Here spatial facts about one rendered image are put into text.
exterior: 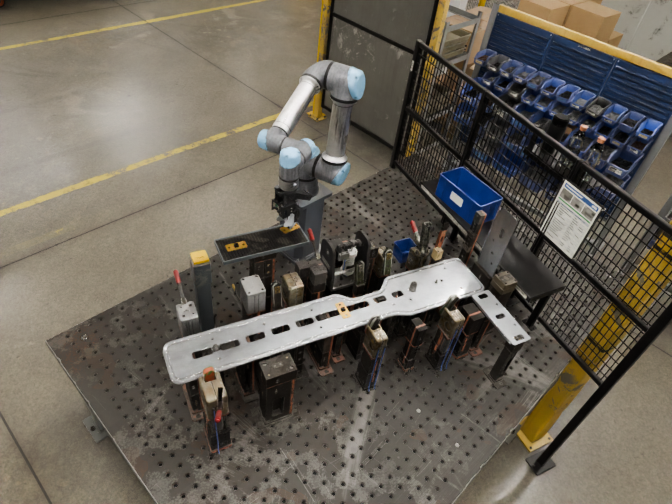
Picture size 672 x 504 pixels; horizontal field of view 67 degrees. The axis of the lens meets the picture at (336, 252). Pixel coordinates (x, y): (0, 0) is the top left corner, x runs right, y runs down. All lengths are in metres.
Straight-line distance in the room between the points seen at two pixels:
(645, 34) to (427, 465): 7.40
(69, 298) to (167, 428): 1.68
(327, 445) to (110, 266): 2.21
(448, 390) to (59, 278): 2.59
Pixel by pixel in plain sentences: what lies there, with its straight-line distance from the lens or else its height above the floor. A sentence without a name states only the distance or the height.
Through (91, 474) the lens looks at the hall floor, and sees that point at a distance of 2.94.
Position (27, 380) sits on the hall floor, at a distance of 3.33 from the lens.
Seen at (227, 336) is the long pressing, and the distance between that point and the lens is 2.00.
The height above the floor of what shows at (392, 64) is 0.88.
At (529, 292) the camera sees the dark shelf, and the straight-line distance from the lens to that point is 2.40.
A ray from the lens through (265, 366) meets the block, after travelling 1.88.
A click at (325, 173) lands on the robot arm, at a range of 2.33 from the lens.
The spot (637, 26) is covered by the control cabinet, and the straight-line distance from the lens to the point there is 8.71.
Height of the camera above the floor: 2.59
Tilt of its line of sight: 43 degrees down
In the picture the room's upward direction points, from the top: 9 degrees clockwise
